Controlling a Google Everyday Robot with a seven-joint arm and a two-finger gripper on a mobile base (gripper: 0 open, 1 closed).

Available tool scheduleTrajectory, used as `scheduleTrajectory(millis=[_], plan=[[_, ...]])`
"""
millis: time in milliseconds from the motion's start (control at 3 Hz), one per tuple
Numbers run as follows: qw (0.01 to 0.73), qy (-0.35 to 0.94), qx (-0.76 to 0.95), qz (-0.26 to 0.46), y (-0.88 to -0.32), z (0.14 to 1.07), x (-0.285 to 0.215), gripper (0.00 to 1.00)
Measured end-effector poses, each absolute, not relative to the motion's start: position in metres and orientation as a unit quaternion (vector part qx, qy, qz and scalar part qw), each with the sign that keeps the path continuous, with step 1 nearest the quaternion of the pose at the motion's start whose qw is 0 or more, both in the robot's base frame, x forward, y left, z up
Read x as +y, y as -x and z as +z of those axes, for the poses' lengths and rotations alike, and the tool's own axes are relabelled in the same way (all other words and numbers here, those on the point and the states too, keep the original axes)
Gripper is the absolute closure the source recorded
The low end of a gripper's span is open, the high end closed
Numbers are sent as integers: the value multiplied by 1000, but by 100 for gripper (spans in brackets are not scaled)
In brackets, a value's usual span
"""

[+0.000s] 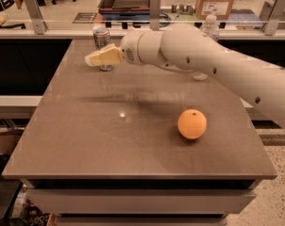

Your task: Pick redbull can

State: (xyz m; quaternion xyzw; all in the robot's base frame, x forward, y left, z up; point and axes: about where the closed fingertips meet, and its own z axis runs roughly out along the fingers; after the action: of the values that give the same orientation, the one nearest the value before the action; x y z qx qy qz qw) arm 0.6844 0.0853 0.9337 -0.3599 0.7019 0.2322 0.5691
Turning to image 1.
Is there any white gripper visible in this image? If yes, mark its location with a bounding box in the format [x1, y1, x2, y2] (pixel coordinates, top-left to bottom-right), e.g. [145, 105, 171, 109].
[85, 30, 144, 67]

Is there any left metal railing post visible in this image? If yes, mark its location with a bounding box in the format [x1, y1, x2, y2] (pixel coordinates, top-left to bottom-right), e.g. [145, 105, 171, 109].
[24, 0, 47, 35]

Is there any cardboard box with label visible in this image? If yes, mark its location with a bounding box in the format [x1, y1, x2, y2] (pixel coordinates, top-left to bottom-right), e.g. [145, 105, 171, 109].
[195, 0, 234, 20]

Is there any metal railing post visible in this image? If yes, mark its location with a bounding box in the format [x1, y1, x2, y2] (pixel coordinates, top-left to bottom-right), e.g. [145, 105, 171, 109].
[24, 0, 47, 35]
[150, 0, 161, 31]
[260, 0, 285, 36]

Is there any right metal railing post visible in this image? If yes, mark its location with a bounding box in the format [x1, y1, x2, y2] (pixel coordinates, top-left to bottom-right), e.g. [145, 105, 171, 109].
[260, 0, 285, 36]

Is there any open grey storage crate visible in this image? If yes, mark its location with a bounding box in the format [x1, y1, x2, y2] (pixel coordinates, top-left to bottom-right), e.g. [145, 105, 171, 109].
[97, 0, 159, 15]

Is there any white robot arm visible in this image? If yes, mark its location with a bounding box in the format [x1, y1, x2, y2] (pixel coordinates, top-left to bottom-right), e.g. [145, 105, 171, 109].
[85, 24, 285, 129]

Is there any clear plastic water bottle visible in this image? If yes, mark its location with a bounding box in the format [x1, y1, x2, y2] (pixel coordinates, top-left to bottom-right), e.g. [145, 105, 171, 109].
[192, 14, 220, 81]

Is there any silver redbull can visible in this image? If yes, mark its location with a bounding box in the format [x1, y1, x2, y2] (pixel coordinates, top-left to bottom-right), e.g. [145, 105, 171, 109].
[93, 27, 114, 72]

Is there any grey table drawer base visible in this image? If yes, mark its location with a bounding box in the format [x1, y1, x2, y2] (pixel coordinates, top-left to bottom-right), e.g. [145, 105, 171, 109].
[27, 188, 256, 226]

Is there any middle metal railing post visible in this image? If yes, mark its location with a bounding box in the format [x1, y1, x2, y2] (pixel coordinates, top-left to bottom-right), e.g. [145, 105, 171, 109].
[150, 0, 161, 31]

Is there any orange fruit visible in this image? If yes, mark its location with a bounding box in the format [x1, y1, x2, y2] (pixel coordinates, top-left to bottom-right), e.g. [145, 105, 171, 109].
[177, 109, 207, 139]

